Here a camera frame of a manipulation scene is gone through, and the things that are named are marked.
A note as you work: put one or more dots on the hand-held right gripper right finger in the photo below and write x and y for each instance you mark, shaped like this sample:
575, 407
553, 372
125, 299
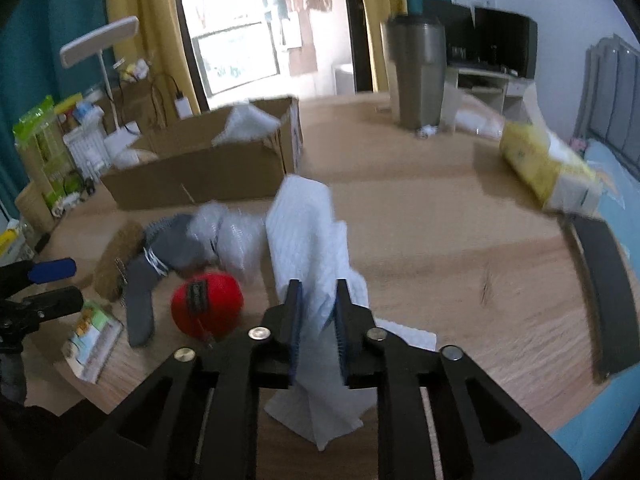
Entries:
342, 330

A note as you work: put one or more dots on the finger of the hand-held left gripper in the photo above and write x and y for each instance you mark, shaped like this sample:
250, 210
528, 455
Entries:
55, 302
52, 270

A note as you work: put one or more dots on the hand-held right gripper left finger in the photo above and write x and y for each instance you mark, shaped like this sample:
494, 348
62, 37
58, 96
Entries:
295, 330

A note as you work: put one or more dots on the grey socks pair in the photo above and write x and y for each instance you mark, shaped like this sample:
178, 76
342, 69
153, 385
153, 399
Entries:
140, 300

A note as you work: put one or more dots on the white paper towel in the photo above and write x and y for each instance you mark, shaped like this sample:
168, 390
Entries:
305, 230

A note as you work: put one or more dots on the bubble wrap bundle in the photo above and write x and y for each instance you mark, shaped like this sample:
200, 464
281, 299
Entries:
235, 240

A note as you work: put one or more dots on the cardboard box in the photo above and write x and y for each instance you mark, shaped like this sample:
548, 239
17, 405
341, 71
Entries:
200, 170

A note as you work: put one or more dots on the small printed tissue packet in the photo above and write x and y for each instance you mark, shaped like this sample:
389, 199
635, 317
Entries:
92, 340

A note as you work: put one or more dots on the red plush ball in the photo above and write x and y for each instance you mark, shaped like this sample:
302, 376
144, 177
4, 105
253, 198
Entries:
220, 300

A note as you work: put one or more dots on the green snack package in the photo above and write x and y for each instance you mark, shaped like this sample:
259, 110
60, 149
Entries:
45, 150

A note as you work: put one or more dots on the white slatted basket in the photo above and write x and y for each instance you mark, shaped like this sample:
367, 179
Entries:
87, 150

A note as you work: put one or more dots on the white phone charger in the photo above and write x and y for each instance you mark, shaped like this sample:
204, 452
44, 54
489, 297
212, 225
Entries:
182, 106

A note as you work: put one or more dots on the white packing foam sheet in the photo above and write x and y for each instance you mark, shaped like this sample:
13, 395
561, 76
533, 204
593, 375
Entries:
245, 125

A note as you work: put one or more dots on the pastel plush toy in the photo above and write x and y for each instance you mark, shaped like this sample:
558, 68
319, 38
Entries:
135, 70

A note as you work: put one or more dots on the white desk lamp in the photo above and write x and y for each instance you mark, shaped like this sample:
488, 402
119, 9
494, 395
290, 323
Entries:
100, 42

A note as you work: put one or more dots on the white plastic bag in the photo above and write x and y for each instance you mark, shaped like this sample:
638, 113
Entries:
475, 120

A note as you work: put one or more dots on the white air conditioner unit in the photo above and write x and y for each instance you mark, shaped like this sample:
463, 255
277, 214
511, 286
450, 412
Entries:
344, 80

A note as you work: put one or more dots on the yellow curtain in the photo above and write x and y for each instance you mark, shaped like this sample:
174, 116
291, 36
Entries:
380, 20
145, 35

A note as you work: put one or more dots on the yellow tissue pack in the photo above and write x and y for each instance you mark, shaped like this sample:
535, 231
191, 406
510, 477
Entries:
535, 160

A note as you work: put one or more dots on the stainless steel tumbler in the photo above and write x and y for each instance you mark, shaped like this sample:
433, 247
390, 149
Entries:
417, 80

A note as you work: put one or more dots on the black flat pad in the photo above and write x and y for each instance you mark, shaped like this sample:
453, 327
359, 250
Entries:
605, 300

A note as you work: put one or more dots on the balcony window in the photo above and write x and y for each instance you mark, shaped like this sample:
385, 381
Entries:
235, 60

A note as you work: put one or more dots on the black monitor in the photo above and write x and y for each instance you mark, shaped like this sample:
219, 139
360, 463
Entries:
505, 40
452, 30

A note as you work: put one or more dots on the grey padded headboard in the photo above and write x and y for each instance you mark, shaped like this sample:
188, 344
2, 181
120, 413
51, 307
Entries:
610, 95

